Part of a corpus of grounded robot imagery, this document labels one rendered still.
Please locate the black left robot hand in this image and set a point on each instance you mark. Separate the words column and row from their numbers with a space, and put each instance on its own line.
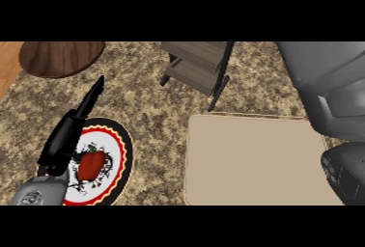
column 64, row 138

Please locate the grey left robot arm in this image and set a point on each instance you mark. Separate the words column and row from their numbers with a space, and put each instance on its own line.
column 42, row 190

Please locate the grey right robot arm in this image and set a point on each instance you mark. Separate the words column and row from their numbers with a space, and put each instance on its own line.
column 329, row 83

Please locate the beige rectangular tray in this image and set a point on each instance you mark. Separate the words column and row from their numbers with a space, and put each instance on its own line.
column 252, row 160

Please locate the round patterned plate, black rim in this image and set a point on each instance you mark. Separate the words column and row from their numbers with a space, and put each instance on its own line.
column 115, row 151

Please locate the round dark wooden board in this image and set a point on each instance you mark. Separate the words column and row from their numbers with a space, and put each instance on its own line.
column 60, row 58

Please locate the orange wooden surface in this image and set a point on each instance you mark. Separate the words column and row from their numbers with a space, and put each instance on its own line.
column 8, row 62

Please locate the wooden tiered basket, black frame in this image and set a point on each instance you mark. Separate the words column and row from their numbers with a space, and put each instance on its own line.
column 200, row 66

